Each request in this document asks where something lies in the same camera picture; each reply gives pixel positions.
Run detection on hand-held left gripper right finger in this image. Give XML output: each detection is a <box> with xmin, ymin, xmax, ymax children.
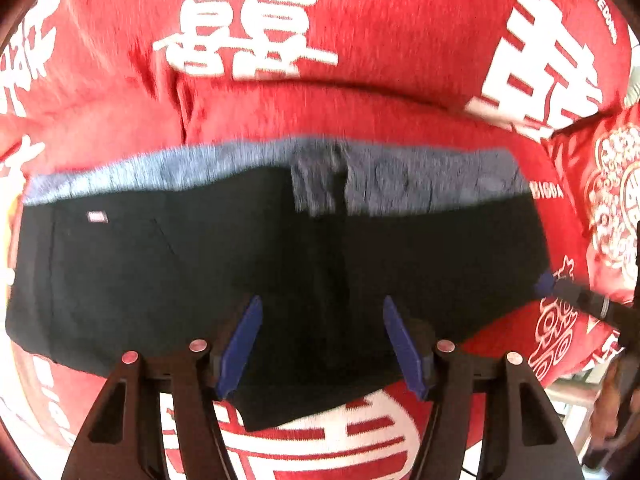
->
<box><xmin>383</xmin><ymin>296</ymin><xmax>584</xmax><ymax>480</ymax></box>

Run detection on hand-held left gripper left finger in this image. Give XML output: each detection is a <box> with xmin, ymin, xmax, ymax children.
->
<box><xmin>62</xmin><ymin>295</ymin><xmax>264</xmax><ymax>480</ymax></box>

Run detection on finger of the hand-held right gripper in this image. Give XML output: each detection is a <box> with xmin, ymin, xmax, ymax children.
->
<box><xmin>532</xmin><ymin>270</ymin><xmax>615</xmax><ymax>323</ymax></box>

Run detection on black pants with blue trim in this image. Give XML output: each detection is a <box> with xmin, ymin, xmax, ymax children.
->
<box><xmin>5</xmin><ymin>135</ymin><xmax>553</xmax><ymax>433</ymax></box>

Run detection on person's right hand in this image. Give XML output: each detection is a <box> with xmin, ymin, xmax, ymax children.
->
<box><xmin>582</xmin><ymin>357</ymin><xmax>628</xmax><ymax>468</ymax></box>

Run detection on red embroidered pillow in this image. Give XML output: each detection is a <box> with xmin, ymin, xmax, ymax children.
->
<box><xmin>542</xmin><ymin>109</ymin><xmax>640</xmax><ymax>307</ymax></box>

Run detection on red printed blanket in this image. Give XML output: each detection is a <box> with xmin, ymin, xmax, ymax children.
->
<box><xmin>0</xmin><ymin>0</ymin><xmax>640</xmax><ymax>480</ymax></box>

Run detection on white furniture frame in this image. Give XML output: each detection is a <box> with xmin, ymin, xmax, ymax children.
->
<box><xmin>547</xmin><ymin>375</ymin><xmax>603</xmax><ymax>456</ymax></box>

